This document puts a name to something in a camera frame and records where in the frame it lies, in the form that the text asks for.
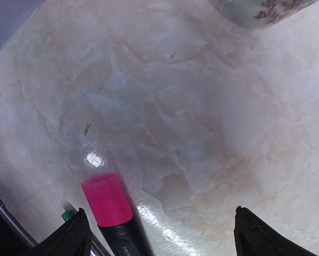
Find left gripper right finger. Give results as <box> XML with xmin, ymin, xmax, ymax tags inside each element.
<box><xmin>234</xmin><ymin>206</ymin><xmax>314</xmax><ymax>255</ymax></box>

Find pink highlighter marker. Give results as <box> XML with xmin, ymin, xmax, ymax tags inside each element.
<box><xmin>81</xmin><ymin>173</ymin><xmax>153</xmax><ymax>256</ymax></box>

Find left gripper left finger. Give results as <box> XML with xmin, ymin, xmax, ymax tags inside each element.
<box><xmin>23</xmin><ymin>208</ymin><xmax>92</xmax><ymax>256</ymax></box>

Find black pen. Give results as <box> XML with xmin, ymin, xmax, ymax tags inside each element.
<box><xmin>61</xmin><ymin>210</ymin><xmax>74</xmax><ymax>222</ymax></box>

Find floral ceramic mug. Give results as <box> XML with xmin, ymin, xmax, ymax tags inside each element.
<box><xmin>210</xmin><ymin>0</ymin><xmax>316</xmax><ymax>29</ymax></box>

